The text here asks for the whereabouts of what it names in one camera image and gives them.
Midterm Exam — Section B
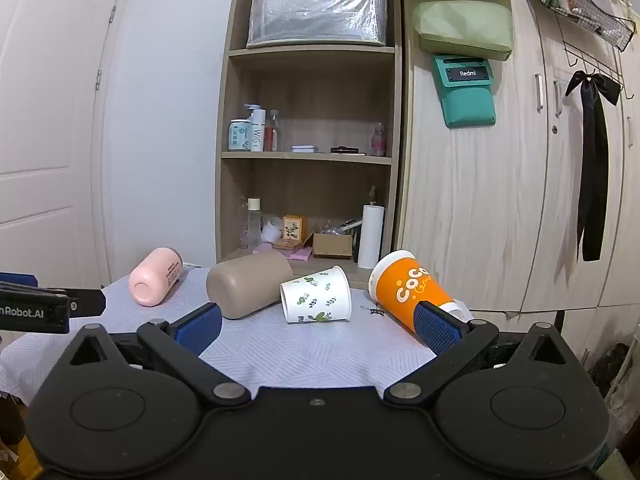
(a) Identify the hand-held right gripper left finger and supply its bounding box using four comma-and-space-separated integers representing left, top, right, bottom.
50, 302, 252, 407

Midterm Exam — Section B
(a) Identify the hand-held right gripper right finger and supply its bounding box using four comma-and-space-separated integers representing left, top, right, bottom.
383, 301, 583, 407

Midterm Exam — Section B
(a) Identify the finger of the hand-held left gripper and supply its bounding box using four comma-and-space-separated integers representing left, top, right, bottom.
67, 287, 107, 319

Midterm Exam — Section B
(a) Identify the orange paper cup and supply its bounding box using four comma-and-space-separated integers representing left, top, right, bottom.
368, 249, 475, 347

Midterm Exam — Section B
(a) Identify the beige plastic cup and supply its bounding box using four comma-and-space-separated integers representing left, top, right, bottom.
205, 250, 295, 320

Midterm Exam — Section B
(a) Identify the pink plastic cup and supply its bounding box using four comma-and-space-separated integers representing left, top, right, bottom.
128, 247, 184, 308

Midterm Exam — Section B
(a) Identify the white leaf print paper cup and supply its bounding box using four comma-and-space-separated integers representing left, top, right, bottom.
279, 265, 353, 325

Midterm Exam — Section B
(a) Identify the white quilted table cloth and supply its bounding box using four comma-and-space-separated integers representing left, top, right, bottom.
0, 262, 476, 403

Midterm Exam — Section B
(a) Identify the white paper towel roll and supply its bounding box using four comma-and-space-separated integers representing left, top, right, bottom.
357, 204, 386, 270

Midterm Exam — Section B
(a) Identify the clear bottle with beige cap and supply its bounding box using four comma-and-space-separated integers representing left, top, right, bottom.
246, 197, 262, 252

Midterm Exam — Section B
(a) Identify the pink notepad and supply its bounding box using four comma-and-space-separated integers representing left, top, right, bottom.
252, 243, 313, 262

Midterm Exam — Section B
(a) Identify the wooden wardrobe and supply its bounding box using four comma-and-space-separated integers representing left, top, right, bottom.
399, 0, 640, 313

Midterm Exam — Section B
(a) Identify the brown cardboard box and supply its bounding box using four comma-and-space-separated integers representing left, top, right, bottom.
312, 233, 354, 260

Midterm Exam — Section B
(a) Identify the floral print box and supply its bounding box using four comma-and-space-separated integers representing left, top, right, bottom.
282, 215, 307, 242

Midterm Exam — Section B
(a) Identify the dark cloth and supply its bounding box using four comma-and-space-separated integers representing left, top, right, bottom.
589, 342, 634, 397

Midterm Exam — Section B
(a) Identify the teal label jar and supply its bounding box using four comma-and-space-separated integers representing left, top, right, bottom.
228, 118, 252, 152

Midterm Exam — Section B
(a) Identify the white door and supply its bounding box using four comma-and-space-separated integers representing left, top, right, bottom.
0, 0, 132, 288

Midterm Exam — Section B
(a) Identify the white pump bottle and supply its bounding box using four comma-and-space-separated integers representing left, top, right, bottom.
244, 104, 267, 152

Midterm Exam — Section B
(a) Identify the black ribbon bow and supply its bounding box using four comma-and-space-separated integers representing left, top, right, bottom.
565, 70, 624, 262

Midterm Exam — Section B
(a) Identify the teal pouch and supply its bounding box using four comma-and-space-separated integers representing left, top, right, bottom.
433, 55, 498, 130

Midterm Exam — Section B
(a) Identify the wooden shelf unit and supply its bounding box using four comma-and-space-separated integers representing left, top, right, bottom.
215, 0, 405, 290

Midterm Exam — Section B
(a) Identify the green cushion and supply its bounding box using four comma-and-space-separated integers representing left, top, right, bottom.
411, 0, 516, 61

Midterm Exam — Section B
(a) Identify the plastic wrapped drawer box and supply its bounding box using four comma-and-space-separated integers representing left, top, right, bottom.
246, 0, 389, 50

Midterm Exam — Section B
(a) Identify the black wire rack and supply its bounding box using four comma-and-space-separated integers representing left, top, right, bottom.
523, 0, 637, 102

